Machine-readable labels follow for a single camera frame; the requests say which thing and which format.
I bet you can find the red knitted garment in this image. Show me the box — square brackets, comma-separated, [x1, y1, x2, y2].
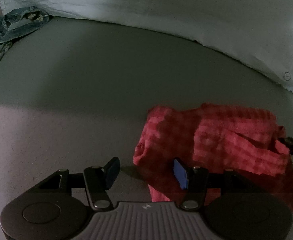
[133, 103, 293, 210]

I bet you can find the dark patterned garment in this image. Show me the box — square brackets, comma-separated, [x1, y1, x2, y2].
[0, 6, 50, 61]

